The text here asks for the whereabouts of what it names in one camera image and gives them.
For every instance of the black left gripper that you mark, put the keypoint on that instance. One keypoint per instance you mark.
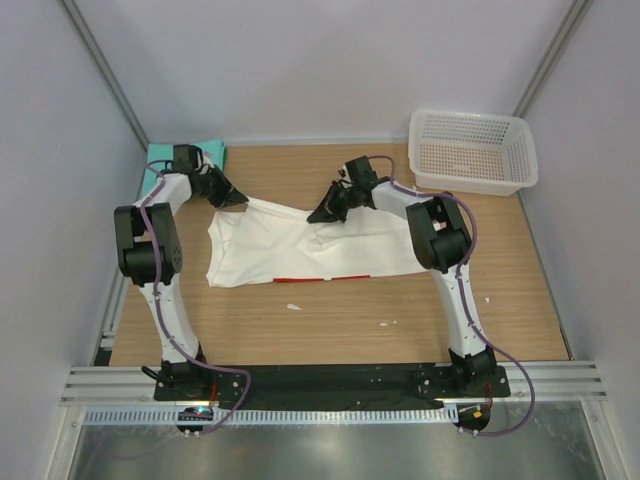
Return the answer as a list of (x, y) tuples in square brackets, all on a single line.
[(228, 195)]

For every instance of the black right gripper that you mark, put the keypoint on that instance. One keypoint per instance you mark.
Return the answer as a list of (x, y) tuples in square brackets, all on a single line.
[(329, 210)]

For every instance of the white printed t-shirt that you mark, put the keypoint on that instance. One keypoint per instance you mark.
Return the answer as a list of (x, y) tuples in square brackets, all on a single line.
[(268, 242)]

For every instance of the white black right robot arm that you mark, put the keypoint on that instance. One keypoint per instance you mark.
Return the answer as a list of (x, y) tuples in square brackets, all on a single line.
[(443, 233)]

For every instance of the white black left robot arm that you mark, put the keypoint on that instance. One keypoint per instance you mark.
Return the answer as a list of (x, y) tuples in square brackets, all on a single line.
[(150, 255)]

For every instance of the white perforated plastic basket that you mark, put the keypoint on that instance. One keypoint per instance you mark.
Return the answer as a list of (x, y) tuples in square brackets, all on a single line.
[(472, 153)]

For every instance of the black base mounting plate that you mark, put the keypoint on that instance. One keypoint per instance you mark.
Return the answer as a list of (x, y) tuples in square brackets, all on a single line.
[(426, 380)]

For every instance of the left base electronics board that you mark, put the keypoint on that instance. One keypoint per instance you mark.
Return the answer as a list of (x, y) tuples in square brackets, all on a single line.
[(193, 420)]

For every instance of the base electronics board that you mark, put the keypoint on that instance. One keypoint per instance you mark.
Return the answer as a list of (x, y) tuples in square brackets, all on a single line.
[(473, 419), (193, 420)]

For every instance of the right base electronics board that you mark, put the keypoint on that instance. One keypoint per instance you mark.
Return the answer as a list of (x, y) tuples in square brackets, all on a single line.
[(473, 419)]

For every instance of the white slotted cable duct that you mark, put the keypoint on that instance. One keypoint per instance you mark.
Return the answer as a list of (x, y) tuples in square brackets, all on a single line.
[(166, 415)]

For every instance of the aluminium frame rail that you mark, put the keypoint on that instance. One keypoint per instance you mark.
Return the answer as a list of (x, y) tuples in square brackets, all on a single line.
[(552, 381)]

